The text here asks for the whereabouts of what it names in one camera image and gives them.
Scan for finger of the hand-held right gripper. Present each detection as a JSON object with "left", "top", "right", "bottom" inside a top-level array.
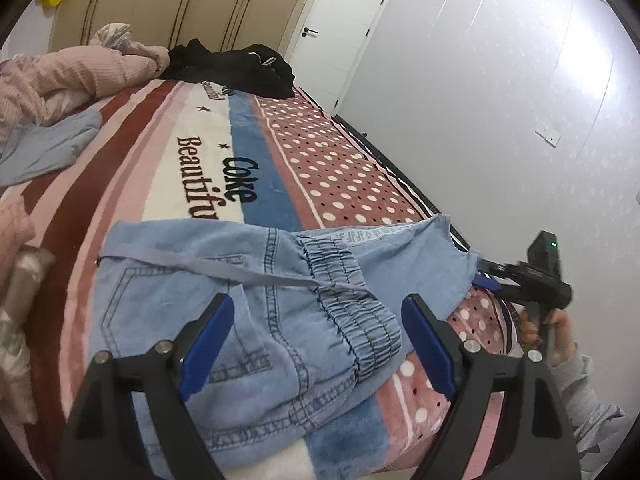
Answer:
[
  {"left": 477, "top": 258, "right": 521, "bottom": 278},
  {"left": 472, "top": 272, "right": 523, "bottom": 304}
]

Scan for white door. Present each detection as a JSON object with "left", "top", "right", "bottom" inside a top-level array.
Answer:
[{"left": 280, "top": 0, "right": 393, "bottom": 116}]

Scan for pink folded garment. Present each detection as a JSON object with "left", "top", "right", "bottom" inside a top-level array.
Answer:
[{"left": 0, "top": 195, "right": 36, "bottom": 281}]

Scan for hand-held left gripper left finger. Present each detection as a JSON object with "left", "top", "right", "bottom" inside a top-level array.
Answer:
[{"left": 57, "top": 292, "right": 236, "bottom": 480}]

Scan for person's right forearm grey sleeve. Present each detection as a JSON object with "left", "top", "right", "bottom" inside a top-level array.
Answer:
[{"left": 550, "top": 345, "right": 628, "bottom": 461}]

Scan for dark bed frame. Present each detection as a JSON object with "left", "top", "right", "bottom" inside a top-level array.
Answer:
[{"left": 332, "top": 112, "right": 481, "bottom": 251}]

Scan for wooden wardrobe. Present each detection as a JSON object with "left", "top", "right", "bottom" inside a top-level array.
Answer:
[{"left": 52, "top": 0, "right": 328, "bottom": 56}]

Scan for blue denim pants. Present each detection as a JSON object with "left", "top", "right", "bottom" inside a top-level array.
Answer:
[{"left": 95, "top": 213, "right": 481, "bottom": 453}]

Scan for white wall socket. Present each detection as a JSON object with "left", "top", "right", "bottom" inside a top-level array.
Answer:
[{"left": 535, "top": 121, "right": 562, "bottom": 147}]

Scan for light blue garment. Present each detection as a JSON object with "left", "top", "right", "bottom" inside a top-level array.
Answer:
[{"left": 0, "top": 110, "right": 103, "bottom": 188}]

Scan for black clothes pile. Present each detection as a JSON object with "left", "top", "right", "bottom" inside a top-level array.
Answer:
[{"left": 160, "top": 39, "right": 296, "bottom": 100}]

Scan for person's right hand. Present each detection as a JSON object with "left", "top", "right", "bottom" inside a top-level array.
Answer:
[{"left": 517, "top": 307, "right": 577, "bottom": 363}]

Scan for pink ribbed garment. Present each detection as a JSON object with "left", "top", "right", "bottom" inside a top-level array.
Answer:
[{"left": 0, "top": 22, "right": 171, "bottom": 146}]

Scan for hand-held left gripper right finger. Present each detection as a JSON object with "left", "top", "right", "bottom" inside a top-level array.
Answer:
[{"left": 401, "top": 294, "right": 583, "bottom": 480}]

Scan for white satin cloth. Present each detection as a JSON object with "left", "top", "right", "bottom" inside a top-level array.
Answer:
[{"left": 0, "top": 247, "right": 56, "bottom": 423}]

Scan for striped printed bed blanket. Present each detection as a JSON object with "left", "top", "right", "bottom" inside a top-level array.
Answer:
[{"left": 0, "top": 80, "right": 521, "bottom": 480}]

